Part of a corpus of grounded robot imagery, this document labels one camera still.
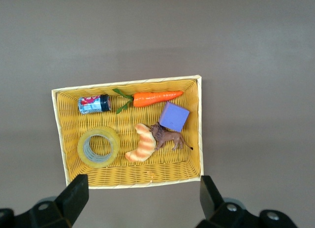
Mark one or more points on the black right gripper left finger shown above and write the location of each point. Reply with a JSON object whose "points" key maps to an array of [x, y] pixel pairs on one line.
{"points": [[69, 203]]}

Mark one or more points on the orange toy carrot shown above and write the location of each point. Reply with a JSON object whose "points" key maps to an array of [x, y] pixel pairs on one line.
{"points": [[152, 98]]}

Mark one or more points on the brown toy lion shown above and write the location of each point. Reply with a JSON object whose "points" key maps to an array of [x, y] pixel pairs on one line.
{"points": [[167, 137]]}

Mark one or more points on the striped toy croissant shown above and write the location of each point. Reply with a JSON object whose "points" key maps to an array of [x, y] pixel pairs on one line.
{"points": [[145, 144]]}

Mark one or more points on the small can with black lid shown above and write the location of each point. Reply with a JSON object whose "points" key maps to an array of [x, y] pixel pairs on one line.
{"points": [[91, 105]]}

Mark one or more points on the purple cube block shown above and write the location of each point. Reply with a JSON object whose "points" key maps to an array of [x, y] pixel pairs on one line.
{"points": [[173, 117]]}

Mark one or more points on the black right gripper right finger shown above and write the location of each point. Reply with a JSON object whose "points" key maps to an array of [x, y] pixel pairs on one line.
{"points": [[214, 208]]}

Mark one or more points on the clear yellowish packing tape roll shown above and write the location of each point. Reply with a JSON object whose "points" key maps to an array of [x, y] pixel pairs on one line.
{"points": [[81, 150]]}

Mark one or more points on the yellow woven rectangular basket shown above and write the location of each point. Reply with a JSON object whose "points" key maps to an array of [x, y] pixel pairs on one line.
{"points": [[123, 173]]}

